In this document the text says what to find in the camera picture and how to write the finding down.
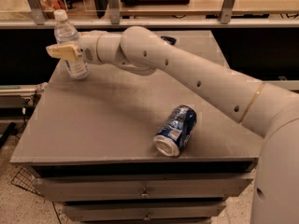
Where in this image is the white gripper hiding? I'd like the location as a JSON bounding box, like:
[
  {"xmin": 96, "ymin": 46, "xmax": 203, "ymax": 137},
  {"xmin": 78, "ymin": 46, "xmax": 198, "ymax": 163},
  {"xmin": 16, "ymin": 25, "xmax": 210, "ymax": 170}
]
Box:
[{"xmin": 46, "ymin": 31, "xmax": 102, "ymax": 64}]

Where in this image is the clear plastic water bottle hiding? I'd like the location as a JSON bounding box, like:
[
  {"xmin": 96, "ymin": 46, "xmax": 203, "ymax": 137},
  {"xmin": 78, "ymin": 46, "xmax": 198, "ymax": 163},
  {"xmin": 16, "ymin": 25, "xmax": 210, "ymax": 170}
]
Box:
[{"xmin": 54, "ymin": 9, "xmax": 89, "ymax": 79}]

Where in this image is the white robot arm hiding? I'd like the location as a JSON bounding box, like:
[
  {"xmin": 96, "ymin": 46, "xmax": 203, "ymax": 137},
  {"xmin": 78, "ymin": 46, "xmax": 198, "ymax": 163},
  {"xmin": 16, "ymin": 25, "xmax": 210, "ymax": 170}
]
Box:
[{"xmin": 46, "ymin": 26, "xmax": 299, "ymax": 224}]

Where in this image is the dark blue rxbar wrapper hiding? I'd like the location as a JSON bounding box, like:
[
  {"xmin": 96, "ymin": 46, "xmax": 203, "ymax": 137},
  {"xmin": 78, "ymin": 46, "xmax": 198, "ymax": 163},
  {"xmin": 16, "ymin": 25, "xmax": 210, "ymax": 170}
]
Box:
[{"xmin": 161, "ymin": 35, "xmax": 177, "ymax": 45}]

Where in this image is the grey drawer cabinet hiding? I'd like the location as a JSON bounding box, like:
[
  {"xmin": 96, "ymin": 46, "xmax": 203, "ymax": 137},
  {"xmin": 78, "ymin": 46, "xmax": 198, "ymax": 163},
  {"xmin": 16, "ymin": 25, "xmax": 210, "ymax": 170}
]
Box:
[{"xmin": 9, "ymin": 30, "xmax": 265, "ymax": 224}]

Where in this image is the blue soda can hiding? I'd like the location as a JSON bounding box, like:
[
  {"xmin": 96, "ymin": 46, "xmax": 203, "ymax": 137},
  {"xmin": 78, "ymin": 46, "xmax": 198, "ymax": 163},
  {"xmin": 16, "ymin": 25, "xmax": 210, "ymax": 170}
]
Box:
[{"xmin": 153, "ymin": 105, "xmax": 197, "ymax": 157}]

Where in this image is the lower grey drawer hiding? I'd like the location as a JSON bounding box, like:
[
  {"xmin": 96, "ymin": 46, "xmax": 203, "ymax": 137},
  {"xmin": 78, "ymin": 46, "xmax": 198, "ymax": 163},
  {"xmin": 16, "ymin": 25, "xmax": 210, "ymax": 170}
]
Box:
[{"xmin": 64, "ymin": 202, "xmax": 226, "ymax": 222}]

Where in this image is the grey drawer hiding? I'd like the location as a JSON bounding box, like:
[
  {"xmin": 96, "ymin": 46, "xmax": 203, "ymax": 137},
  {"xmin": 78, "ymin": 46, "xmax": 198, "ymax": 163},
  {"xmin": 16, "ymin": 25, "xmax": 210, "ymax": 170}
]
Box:
[
  {"xmin": 33, "ymin": 173, "xmax": 253, "ymax": 202},
  {"xmin": 64, "ymin": 202, "xmax": 226, "ymax": 222}
]

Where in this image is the top grey drawer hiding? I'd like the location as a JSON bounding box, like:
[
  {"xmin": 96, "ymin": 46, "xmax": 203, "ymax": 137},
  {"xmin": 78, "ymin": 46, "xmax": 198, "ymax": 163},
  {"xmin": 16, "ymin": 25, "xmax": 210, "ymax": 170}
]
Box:
[{"xmin": 33, "ymin": 173, "xmax": 253, "ymax": 202}]

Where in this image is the metal shelf rail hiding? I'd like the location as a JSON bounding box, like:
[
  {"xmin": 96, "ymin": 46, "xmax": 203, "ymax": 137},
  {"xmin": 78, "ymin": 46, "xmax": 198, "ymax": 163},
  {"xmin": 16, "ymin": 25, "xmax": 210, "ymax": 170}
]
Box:
[{"xmin": 0, "ymin": 18, "xmax": 299, "ymax": 30}]

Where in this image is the black wire grid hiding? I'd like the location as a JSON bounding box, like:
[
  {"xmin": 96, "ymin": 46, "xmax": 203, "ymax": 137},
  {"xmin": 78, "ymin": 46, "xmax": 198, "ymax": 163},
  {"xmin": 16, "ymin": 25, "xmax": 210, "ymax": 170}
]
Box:
[{"xmin": 11, "ymin": 167, "xmax": 40, "ymax": 196}]

